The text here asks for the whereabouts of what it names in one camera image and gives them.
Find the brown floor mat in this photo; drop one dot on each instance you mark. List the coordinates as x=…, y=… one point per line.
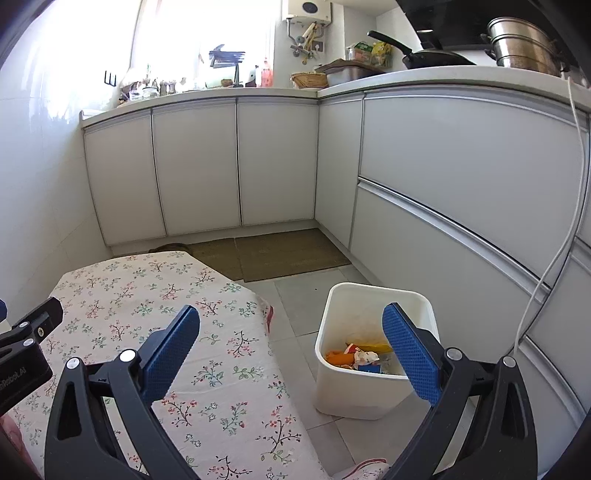
x=217, y=258
x=291, y=254

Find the container of food packets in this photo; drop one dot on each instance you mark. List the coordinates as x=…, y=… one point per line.
x=374, y=53

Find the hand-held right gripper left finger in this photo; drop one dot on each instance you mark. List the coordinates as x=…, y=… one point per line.
x=171, y=350

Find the wicker basket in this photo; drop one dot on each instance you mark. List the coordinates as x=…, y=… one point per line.
x=308, y=79

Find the group of glass jars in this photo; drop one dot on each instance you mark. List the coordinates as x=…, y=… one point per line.
x=152, y=87

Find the white water heater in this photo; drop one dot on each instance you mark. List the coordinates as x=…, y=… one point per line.
x=307, y=9

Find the white kitchen countertop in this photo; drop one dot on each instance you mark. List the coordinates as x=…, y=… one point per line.
x=438, y=76

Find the blue cardboard box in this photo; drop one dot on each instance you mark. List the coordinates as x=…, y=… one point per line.
x=369, y=368

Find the bright window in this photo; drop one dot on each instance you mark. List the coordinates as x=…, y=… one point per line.
x=198, y=37

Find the metal tray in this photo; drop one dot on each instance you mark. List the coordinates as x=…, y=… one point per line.
x=351, y=71

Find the black wok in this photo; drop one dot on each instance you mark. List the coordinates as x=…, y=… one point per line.
x=425, y=57

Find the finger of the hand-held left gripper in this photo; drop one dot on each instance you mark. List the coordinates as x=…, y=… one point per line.
x=2, y=309
x=41, y=318

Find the dark oval floor object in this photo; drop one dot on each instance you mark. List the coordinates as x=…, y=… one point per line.
x=171, y=248

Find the black wall hook rack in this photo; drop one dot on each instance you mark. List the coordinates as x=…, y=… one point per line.
x=110, y=78

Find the dark blue rack stand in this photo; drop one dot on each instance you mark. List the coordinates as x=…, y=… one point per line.
x=226, y=57

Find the pink clothing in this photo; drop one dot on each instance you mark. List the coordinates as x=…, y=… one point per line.
x=9, y=434

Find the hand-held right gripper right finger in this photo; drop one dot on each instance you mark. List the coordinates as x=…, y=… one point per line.
x=411, y=350

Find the yellow packet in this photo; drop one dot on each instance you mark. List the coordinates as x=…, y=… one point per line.
x=371, y=346

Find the white tissue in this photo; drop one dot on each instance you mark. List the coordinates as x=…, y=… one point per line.
x=368, y=357

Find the white plastic bin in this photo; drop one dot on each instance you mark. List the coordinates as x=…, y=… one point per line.
x=351, y=314

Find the stacked steel pots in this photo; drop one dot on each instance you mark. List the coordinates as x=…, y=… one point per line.
x=524, y=44

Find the white kitchen cabinet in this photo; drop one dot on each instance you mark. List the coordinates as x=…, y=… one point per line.
x=194, y=161

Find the black range hood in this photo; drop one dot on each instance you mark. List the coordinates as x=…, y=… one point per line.
x=461, y=23

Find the red bottle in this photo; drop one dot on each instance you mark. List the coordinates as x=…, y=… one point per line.
x=266, y=74

